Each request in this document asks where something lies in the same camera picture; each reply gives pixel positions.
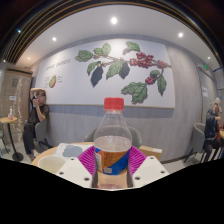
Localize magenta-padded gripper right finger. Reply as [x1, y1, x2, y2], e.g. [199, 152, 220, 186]
[126, 145, 170, 188]

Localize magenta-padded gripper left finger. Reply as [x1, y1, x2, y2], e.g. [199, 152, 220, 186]
[55, 145, 98, 189]

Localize clear red-capped water bottle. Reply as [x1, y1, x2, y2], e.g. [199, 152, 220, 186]
[93, 97, 133, 190]

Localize small brown cardboard box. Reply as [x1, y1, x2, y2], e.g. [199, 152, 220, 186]
[138, 144, 164, 162]

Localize white printed paper sheet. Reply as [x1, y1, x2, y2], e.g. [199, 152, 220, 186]
[53, 142, 94, 159]

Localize black mug, white inside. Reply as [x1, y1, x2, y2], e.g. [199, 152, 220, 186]
[37, 154, 67, 174]

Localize grey chair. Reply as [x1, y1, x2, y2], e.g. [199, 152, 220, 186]
[184, 122, 207, 164]
[33, 119, 53, 151]

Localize person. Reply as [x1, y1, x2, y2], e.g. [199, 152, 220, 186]
[204, 96, 224, 163]
[22, 87, 50, 162]

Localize small bottle with red label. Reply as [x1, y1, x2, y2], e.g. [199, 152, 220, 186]
[8, 105, 15, 120]

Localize small round wooden side table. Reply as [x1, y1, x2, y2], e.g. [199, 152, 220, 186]
[0, 116, 24, 162]

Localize round ceiling lights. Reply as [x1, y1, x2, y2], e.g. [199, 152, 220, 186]
[16, 16, 184, 61]

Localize coffee plant wall mural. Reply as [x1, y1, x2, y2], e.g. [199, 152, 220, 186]
[34, 38, 177, 109]

